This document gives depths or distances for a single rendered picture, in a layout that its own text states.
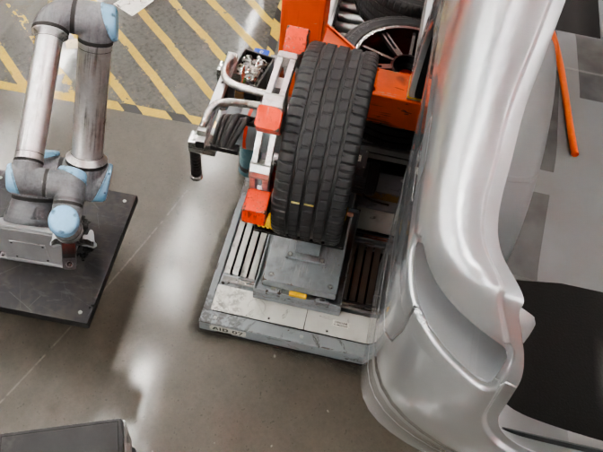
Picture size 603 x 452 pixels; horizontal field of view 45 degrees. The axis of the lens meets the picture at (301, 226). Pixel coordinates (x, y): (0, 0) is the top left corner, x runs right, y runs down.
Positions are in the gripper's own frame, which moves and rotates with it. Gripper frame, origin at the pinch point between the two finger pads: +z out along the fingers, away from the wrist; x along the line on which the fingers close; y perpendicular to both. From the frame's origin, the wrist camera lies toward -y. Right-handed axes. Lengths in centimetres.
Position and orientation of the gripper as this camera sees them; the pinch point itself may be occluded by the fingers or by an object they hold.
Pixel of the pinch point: (74, 247)
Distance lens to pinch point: 266.0
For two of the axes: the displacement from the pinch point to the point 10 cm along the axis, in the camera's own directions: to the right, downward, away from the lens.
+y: -0.2, -9.8, 2.0
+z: -2.1, 2.0, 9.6
